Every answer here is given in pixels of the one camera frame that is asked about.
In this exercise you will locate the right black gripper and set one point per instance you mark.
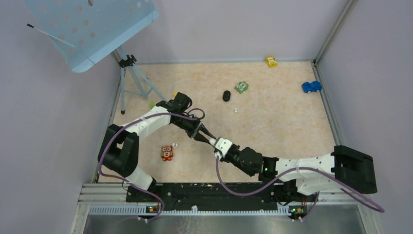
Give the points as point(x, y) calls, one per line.
point(225, 158)

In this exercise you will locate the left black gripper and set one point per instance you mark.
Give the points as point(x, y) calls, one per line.
point(198, 136)

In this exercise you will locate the black earbud charging case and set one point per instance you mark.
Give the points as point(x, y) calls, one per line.
point(226, 96)

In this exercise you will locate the white earbud charging case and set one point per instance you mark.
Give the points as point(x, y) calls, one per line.
point(213, 142)

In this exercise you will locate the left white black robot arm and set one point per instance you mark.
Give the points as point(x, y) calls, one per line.
point(120, 147)

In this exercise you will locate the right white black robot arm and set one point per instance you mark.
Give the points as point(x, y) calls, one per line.
point(342, 167)

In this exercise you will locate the red owl toy block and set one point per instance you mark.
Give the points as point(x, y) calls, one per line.
point(167, 153)

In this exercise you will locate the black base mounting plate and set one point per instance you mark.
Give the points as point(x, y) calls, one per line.
point(212, 197)

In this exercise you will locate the green owl toy block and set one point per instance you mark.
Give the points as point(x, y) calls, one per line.
point(241, 87)

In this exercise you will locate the blue toy car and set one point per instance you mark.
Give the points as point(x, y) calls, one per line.
point(309, 87)

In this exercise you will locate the light blue perforated board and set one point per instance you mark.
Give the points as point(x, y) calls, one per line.
point(86, 31)

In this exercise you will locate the aluminium frame rail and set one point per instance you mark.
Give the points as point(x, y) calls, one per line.
point(102, 209)

